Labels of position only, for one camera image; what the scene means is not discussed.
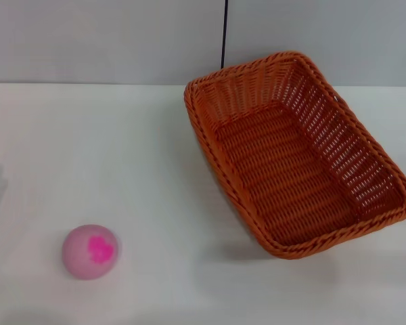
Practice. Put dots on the orange woven wicker basket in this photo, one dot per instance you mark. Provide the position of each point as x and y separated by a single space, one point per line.
284 169

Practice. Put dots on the pink ball with magenta patch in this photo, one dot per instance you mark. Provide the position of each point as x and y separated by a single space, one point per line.
88 254

